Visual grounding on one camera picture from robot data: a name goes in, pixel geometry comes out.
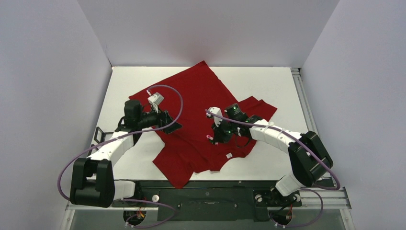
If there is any red t-shirt garment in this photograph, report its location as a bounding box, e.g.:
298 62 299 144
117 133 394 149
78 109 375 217
128 60 278 189

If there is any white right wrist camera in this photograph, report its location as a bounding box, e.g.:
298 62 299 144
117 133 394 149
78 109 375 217
206 107 223 127

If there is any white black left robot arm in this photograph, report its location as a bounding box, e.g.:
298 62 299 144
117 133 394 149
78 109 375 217
69 100 182 207

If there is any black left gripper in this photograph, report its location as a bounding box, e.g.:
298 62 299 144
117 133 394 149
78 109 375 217
137 103 182 134

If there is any aluminium frame rail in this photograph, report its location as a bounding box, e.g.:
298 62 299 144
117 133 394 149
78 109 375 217
66 188 351 211

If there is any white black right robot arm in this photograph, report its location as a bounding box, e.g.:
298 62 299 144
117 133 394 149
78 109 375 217
206 103 334 205

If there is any pink flower brooch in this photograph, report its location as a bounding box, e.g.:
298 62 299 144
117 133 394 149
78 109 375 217
206 135 218 145

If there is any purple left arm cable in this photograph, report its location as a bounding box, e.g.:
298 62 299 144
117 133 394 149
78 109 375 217
57 84 184 229

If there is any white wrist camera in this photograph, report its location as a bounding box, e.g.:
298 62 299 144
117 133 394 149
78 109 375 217
206 107 223 127
147 92 164 114

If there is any right side aluminium rail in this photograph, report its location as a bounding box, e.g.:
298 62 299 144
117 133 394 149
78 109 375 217
290 67 335 188

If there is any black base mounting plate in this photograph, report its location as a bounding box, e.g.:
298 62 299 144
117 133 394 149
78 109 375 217
112 181 302 222

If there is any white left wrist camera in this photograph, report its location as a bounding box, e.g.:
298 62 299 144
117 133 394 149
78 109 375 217
147 92 164 114

